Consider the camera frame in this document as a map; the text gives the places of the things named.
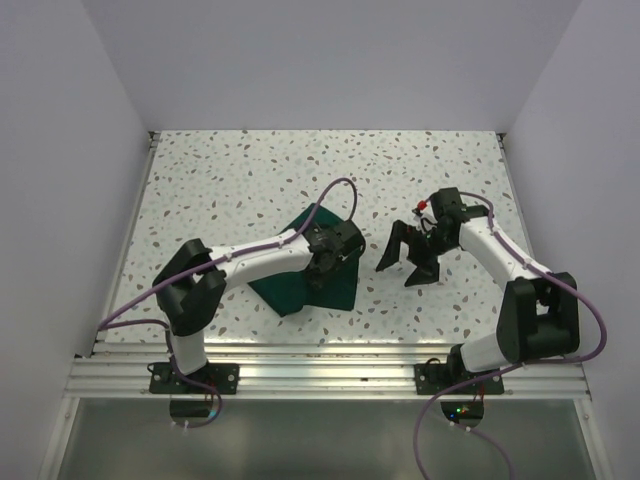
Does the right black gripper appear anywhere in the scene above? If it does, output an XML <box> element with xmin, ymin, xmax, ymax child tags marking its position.
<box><xmin>377</xmin><ymin>219</ymin><xmax>456</xmax><ymax>288</ymax></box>

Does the green surgical cloth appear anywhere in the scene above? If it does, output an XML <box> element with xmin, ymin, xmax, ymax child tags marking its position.
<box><xmin>249</xmin><ymin>204</ymin><xmax>361</xmax><ymax>317</ymax></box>

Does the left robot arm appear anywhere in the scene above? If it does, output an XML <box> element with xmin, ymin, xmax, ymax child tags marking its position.
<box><xmin>152</xmin><ymin>220</ymin><xmax>366</xmax><ymax>393</ymax></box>

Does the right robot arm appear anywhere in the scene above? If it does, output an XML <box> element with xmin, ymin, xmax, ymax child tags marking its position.
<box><xmin>376</xmin><ymin>187</ymin><xmax>580</xmax><ymax>393</ymax></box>

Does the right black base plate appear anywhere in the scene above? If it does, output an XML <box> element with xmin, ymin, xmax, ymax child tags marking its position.
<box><xmin>413</xmin><ymin>358</ymin><xmax>505</xmax><ymax>395</ymax></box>

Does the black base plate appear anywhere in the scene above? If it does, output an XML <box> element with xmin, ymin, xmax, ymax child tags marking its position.
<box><xmin>413</xmin><ymin>358</ymin><xmax>505</xmax><ymax>395</ymax></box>
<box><xmin>147</xmin><ymin>362</ymin><xmax>240</xmax><ymax>395</ymax></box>

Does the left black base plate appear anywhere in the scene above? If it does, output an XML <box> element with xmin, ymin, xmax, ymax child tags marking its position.
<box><xmin>147</xmin><ymin>362</ymin><xmax>240</xmax><ymax>395</ymax></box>

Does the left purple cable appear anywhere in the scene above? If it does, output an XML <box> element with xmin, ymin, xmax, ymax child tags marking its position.
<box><xmin>97</xmin><ymin>177</ymin><xmax>359</xmax><ymax>429</ymax></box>

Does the aluminium rail frame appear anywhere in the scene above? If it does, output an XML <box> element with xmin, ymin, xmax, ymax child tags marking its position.
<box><xmin>59</xmin><ymin>130</ymin><xmax>596</xmax><ymax>401</ymax></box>

